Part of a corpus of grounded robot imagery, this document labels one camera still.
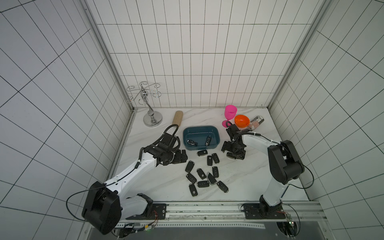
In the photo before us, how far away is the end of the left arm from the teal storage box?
222mm

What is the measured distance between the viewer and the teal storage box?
99 centimetres

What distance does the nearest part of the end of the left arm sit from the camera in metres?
0.58
